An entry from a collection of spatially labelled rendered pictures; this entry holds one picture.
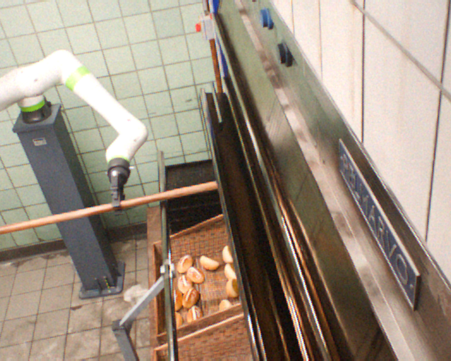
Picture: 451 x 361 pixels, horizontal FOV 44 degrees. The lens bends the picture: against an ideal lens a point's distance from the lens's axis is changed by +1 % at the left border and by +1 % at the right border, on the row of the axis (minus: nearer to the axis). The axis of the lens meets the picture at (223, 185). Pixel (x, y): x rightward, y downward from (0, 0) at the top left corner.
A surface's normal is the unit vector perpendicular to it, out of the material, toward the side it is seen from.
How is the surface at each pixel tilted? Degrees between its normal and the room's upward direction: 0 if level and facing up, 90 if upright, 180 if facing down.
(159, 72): 90
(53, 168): 90
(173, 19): 90
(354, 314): 69
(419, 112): 90
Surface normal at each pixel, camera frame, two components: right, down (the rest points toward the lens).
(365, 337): -0.97, -0.10
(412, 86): -0.98, 0.19
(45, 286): -0.15, -0.79
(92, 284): 0.07, 0.59
